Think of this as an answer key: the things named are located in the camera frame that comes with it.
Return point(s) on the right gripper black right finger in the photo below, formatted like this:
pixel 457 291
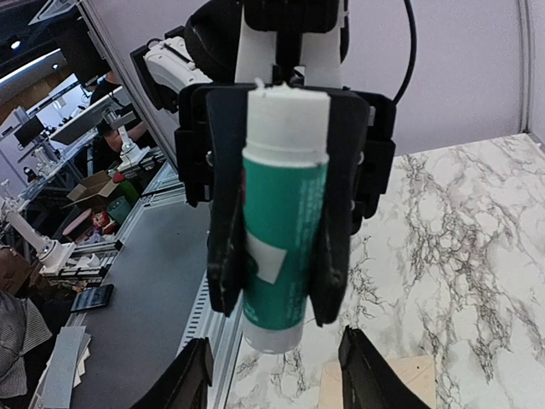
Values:
pixel 368 381

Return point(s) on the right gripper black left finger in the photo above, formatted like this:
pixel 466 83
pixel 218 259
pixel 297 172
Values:
pixel 185 383

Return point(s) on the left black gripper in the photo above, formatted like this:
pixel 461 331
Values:
pixel 209 142

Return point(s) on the small green white sticker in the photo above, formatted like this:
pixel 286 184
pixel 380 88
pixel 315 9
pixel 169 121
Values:
pixel 285 164

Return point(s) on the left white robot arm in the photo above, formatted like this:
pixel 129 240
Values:
pixel 203 72

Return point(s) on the grey side table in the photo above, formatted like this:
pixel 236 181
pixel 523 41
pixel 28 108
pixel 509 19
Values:
pixel 156 277

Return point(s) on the person in striped shirt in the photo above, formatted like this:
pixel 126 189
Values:
pixel 26 339

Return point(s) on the cardboard box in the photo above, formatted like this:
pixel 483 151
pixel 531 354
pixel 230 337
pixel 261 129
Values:
pixel 95 192

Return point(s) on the left aluminium corner post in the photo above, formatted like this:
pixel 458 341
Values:
pixel 527 39

